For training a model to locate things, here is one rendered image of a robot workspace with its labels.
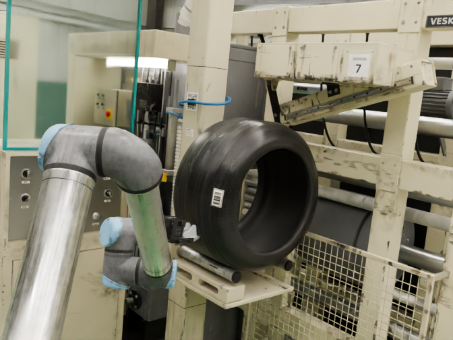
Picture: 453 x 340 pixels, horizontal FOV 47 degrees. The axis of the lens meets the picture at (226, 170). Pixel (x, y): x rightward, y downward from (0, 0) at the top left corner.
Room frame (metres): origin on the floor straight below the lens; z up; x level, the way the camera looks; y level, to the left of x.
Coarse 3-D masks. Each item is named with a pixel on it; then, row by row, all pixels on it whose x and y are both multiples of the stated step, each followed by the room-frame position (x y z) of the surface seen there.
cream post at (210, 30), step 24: (192, 0) 2.21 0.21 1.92; (216, 0) 2.14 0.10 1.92; (192, 24) 2.20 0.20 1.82; (216, 24) 2.14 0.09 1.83; (192, 48) 2.19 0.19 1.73; (216, 48) 2.15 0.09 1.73; (192, 72) 2.18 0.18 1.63; (216, 72) 2.16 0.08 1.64; (216, 96) 2.17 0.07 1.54; (192, 120) 2.16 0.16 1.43; (216, 120) 2.17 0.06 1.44; (168, 312) 2.20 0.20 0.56; (192, 312) 2.15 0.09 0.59; (168, 336) 2.19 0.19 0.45; (192, 336) 2.16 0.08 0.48
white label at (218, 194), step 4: (216, 192) 1.72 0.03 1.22; (220, 192) 1.71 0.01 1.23; (212, 196) 1.72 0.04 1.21; (216, 196) 1.72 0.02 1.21; (220, 196) 1.71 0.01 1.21; (212, 200) 1.72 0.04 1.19; (216, 200) 1.71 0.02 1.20; (220, 200) 1.71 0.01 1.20; (212, 204) 1.72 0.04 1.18; (216, 204) 1.71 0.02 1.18; (220, 204) 1.71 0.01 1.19
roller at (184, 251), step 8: (184, 248) 2.03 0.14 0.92; (184, 256) 2.02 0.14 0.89; (192, 256) 1.97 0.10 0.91; (200, 256) 1.95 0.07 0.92; (200, 264) 1.94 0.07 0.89; (208, 264) 1.90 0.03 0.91; (216, 264) 1.87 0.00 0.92; (224, 264) 1.87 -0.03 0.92; (216, 272) 1.86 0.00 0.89; (224, 272) 1.82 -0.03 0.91; (232, 272) 1.81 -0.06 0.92; (232, 280) 1.79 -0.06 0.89
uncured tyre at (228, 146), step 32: (224, 128) 1.90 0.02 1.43; (256, 128) 1.85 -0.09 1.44; (288, 128) 1.95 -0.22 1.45; (192, 160) 1.85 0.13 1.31; (224, 160) 1.76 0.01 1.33; (256, 160) 1.80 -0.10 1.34; (288, 160) 2.17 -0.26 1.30; (192, 192) 1.79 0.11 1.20; (224, 192) 1.72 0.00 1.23; (256, 192) 2.24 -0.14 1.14; (288, 192) 2.20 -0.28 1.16; (192, 224) 1.81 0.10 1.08; (224, 224) 1.73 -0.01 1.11; (256, 224) 2.20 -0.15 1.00; (288, 224) 2.13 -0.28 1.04; (224, 256) 1.78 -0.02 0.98; (256, 256) 1.83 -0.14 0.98
